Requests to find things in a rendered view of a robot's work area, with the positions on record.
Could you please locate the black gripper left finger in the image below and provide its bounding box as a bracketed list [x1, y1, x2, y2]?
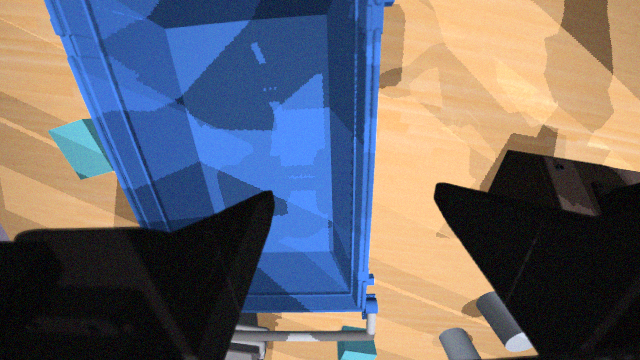
[14, 190, 275, 360]

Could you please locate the grey cylinder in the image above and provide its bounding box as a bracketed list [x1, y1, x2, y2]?
[476, 291, 533, 352]
[439, 327, 482, 360]

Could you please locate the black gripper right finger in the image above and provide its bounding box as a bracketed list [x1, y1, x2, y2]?
[433, 182, 640, 355]

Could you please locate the small blue block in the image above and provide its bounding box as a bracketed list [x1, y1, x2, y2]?
[48, 118, 114, 180]
[337, 326, 377, 360]

